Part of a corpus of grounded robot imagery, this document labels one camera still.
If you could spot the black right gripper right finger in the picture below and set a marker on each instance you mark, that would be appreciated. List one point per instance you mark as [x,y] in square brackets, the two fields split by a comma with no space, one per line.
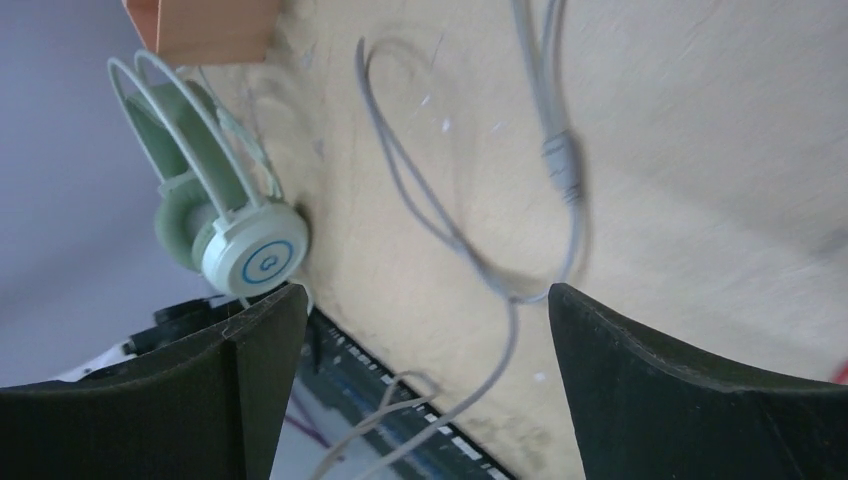
[645,405]

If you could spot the mint green headphones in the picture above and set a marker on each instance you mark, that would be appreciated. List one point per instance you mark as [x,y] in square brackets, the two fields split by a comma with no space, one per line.
[222,213]

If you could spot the peach plastic file organizer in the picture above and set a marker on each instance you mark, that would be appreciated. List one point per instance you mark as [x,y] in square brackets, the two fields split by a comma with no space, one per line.
[205,32]

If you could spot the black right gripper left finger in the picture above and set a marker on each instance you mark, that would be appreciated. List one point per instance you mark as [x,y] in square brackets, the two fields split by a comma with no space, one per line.
[208,406]

